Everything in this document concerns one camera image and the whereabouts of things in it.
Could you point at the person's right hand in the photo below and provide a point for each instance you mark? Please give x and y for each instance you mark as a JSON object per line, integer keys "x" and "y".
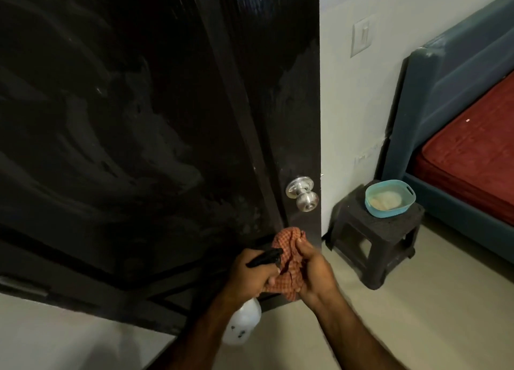
{"x": 317, "y": 277}

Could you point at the person's left hand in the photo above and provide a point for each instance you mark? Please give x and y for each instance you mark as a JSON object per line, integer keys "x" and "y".
{"x": 245, "y": 277}

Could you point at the orange checked cloth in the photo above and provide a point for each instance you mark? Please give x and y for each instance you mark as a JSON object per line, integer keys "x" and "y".
{"x": 287, "y": 281}

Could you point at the white spray bottle black trigger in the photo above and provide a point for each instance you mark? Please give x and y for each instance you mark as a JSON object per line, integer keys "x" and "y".
{"x": 243, "y": 325}

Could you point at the black wooden door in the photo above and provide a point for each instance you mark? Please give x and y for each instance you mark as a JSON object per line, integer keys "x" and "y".
{"x": 140, "y": 100}

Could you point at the person's left forearm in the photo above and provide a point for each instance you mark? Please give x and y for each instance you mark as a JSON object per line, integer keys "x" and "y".
{"x": 196, "y": 337}

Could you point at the person's right forearm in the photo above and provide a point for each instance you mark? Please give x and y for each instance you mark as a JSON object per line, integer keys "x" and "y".
{"x": 357, "y": 337}

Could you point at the dark plastic stool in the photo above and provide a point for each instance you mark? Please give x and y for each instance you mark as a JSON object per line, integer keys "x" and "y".
{"x": 381, "y": 233}

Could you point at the light green tray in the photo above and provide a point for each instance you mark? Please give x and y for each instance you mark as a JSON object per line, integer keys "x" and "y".
{"x": 405, "y": 207}

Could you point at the red quilted mattress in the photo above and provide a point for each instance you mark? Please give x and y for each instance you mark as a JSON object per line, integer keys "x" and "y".
{"x": 474, "y": 157}

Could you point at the white single wall switch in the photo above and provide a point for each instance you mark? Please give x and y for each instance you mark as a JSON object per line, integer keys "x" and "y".
{"x": 362, "y": 36}

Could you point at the blue bed frame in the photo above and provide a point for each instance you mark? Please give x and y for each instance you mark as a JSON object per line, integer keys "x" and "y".
{"x": 441, "y": 60}

